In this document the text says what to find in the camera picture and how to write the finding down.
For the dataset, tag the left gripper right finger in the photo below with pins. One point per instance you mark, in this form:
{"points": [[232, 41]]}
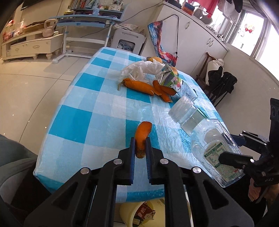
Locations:
{"points": [[162, 171]]}

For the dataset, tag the red white wrapper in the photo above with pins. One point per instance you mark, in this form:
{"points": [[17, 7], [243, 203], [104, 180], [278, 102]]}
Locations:
{"points": [[143, 214]]}

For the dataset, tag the yellow trash bin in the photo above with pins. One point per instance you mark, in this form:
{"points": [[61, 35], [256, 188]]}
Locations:
{"points": [[128, 210]]}

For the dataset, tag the orange peel strip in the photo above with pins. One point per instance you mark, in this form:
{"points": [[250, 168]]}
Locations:
{"points": [[164, 95], [170, 91]]}

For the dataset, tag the blue white checkered tablecloth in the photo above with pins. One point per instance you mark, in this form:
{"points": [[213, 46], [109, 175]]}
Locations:
{"points": [[96, 119]]}

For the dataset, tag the white plastic bag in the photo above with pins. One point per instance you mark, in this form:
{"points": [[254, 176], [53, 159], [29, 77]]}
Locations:
{"points": [[144, 71]]}

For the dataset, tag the row of books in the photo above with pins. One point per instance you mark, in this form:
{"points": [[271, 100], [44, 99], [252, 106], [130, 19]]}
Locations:
{"points": [[83, 4]]}

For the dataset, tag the dark wooden chair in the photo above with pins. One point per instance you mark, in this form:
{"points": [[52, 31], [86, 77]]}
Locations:
{"points": [[211, 63]]}

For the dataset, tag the right yellow mango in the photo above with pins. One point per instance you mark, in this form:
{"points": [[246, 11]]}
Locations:
{"points": [[174, 70]]}

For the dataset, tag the clear plastic bottle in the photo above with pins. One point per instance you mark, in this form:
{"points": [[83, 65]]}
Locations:
{"points": [[209, 139]]}

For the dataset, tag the cream TV cabinet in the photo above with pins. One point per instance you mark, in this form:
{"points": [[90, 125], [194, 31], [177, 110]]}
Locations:
{"points": [[31, 45]]}

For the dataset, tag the white plastic stool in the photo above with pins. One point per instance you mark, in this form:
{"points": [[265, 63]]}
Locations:
{"points": [[128, 41]]}

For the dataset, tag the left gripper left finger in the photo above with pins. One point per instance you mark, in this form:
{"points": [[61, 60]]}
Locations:
{"points": [[103, 184]]}

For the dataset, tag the small orange peel piece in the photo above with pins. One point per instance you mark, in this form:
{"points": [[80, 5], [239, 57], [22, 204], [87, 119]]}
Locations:
{"points": [[141, 134]]}

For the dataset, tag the pink kettlebell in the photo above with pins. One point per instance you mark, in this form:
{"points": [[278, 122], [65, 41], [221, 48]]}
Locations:
{"points": [[49, 26]]}

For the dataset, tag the black clothes on chair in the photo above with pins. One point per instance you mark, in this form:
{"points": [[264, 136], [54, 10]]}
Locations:
{"points": [[221, 82]]}

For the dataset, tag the hanging red garment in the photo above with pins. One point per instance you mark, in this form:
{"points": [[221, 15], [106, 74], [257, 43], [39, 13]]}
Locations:
{"points": [[209, 5]]}

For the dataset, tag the blue children study desk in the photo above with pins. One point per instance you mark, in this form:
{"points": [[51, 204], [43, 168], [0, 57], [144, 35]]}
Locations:
{"points": [[105, 19]]}

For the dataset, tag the white wall cabinets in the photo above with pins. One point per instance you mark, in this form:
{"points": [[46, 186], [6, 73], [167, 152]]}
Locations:
{"points": [[188, 37]]}

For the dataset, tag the green blue juice carton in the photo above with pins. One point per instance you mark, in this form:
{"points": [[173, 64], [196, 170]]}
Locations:
{"points": [[166, 77]]}

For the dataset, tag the grey padded seat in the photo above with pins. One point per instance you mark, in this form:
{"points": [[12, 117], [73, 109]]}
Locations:
{"points": [[16, 161]]}

